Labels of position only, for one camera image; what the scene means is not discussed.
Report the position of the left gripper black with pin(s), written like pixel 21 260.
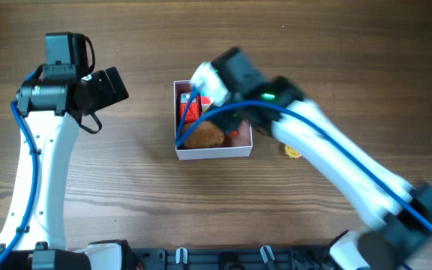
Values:
pixel 114 91

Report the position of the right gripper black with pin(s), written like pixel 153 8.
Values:
pixel 227 122

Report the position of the brown plush toy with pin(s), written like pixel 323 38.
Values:
pixel 206 135

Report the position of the white cardboard box pink interior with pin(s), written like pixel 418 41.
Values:
pixel 232 147

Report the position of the red toy fire truck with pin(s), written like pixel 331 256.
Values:
pixel 190 108

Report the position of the yellow round waffle toy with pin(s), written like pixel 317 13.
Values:
pixel 291 152

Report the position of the multicolour puzzle cube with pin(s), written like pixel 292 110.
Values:
pixel 205 102

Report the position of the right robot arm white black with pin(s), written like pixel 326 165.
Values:
pixel 397 215

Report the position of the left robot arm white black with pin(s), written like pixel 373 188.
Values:
pixel 49 108

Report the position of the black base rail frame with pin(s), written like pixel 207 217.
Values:
pixel 261 258

